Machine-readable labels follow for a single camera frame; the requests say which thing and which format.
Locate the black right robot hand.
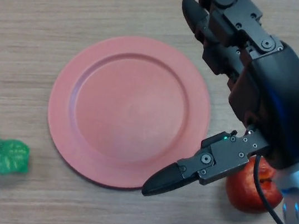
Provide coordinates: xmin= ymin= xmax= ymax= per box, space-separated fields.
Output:
xmin=141 ymin=0 xmax=299 ymax=220

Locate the pink round plate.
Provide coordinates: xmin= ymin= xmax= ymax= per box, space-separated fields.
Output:
xmin=37 ymin=25 xmax=221 ymax=201

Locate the red apple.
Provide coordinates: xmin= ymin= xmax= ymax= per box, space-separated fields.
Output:
xmin=222 ymin=152 xmax=289 ymax=217

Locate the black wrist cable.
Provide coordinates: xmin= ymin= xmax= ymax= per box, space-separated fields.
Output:
xmin=245 ymin=99 xmax=299 ymax=224

